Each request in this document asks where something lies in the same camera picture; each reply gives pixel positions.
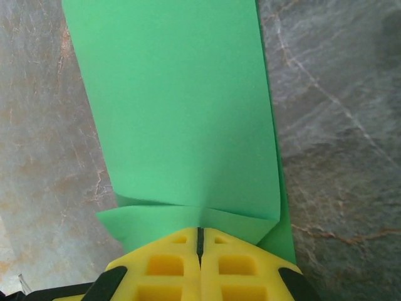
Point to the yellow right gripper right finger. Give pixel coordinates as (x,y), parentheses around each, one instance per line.
(266,272)

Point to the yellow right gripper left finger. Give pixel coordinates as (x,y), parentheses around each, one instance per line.
(141,272)

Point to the green paper sheet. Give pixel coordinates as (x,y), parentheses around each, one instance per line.
(172,109)

